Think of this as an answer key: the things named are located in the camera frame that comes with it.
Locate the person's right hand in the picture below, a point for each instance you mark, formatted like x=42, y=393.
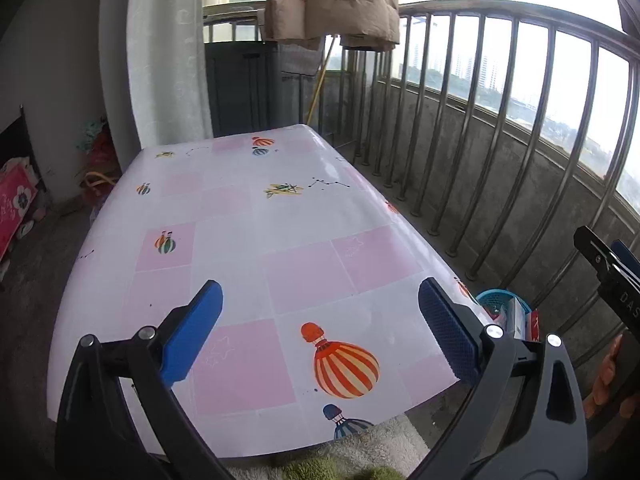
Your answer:
x=607, y=385

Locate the pile of colourful toys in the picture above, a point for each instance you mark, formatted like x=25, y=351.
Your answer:
x=100, y=155

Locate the blue plastic basket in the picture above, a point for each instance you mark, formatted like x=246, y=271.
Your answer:
x=492, y=300

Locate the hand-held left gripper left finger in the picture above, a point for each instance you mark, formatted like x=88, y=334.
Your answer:
x=195, y=330

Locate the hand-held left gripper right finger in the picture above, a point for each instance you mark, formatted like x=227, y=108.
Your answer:
x=447, y=332

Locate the beige down jacket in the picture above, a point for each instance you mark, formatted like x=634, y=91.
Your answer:
x=330, y=0

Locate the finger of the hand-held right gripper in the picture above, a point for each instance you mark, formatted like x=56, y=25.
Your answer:
x=626, y=254
x=592, y=250

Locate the pink floral blanket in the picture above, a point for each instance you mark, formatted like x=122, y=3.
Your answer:
x=15, y=200

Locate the white curtain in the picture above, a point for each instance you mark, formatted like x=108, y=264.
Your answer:
x=160, y=60

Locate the dark grey cabinet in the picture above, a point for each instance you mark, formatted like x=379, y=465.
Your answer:
x=240, y=90

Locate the white and green fleece garment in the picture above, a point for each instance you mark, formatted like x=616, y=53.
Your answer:
x=360, y=445

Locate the metal balcony railing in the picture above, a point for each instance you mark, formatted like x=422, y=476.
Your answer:
x=500, y=6

